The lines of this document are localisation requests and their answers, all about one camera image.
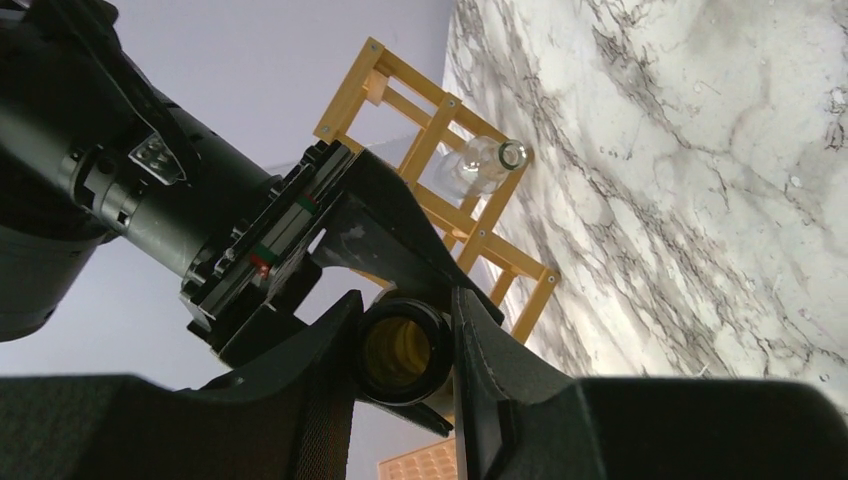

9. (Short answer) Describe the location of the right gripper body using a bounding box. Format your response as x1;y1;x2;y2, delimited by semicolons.
180;141;357;368

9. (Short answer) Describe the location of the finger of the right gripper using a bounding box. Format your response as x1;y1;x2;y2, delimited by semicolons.
312;150;504;324
357;393;454;438

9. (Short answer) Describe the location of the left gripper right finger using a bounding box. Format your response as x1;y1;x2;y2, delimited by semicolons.
452;288;847;479

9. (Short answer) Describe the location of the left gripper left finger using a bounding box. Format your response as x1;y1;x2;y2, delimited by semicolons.
1;290;363;479

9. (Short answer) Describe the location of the wooden wine rack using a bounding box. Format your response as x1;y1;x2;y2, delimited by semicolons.
314;38;559;343

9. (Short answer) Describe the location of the slim clear glass bottle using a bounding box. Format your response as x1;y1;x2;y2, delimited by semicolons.
434;136;530;200

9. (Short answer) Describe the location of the dark wine bottle with label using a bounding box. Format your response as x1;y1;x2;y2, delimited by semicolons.
353;297;454;406

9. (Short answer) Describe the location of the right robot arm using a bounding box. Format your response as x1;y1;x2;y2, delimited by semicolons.
1;1;471;435

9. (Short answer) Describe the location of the pink plastic file organizer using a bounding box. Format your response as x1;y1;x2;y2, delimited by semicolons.
377;438;458;480

